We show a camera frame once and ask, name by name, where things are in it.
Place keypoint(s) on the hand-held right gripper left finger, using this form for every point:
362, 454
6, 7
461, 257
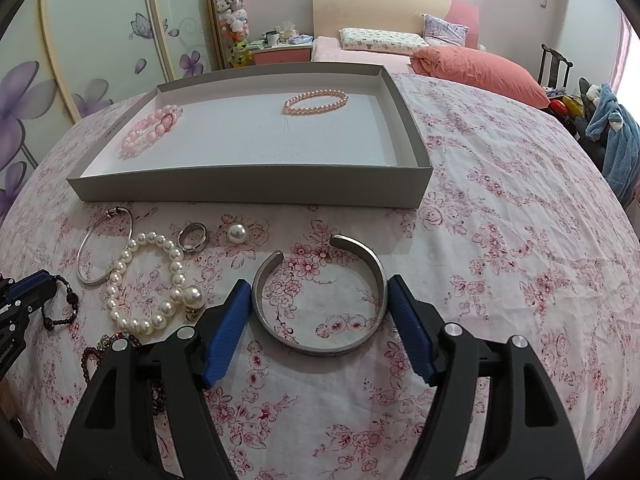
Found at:
227, 330

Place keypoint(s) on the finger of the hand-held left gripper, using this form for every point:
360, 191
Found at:
32, 286

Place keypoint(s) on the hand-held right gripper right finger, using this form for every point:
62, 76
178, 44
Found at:
410, 330

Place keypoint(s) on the large pearl earring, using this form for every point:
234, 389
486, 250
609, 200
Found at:
193, 296
236, 233

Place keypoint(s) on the thin silver bangle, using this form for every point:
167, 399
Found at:
82, 255

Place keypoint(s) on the shallow grey cardboard box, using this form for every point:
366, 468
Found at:
260, 145

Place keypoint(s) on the wardrobe with purple flower doors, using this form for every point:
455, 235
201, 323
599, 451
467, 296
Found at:
100, 35

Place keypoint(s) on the folded salmon quilt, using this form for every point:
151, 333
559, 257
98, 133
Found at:
475, 72

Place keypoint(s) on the pile of colourful toys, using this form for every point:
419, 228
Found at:
567, 105

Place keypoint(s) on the blue fleece robe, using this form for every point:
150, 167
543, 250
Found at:
617, 145

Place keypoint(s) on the pink and beige nightstand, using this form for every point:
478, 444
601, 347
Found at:
282, 54

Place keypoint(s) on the bed with pink sheet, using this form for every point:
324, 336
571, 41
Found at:
330, 52

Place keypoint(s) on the white patterned pillow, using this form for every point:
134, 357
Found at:
380, 41

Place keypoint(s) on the white mug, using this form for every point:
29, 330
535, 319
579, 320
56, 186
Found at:
272, 39

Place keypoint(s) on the dark wooden chair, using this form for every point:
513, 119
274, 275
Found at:
552, 67

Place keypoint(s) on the purple floral pillow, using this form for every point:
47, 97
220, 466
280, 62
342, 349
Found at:
445, 30

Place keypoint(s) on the tissue box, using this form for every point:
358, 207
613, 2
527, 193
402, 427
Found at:
288, 30

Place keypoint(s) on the plush toy tower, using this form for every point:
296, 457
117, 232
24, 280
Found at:
232, 15

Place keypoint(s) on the beige and pink headboard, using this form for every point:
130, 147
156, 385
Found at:
375, 7

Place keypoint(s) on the pink curtain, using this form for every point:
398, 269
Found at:
627, 45

